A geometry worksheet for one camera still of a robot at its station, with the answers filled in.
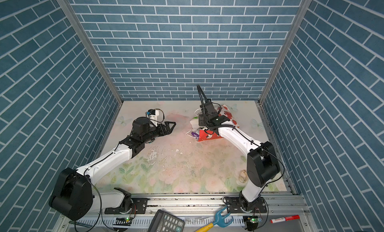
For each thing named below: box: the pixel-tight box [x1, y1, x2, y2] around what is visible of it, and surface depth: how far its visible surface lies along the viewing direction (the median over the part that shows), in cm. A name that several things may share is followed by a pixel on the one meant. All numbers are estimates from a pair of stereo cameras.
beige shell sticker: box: [238, 169, 249, 183], surface depth 84 cm
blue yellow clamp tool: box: [194, 206, 234, 232], surface depth 70 cm
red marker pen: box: [270, 214, 300, 224], surface depth 71 cm
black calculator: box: [147, 209, 185, 232], surface depth 69 cm
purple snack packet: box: [191, 132, 200, 140], surface depth 93 cm
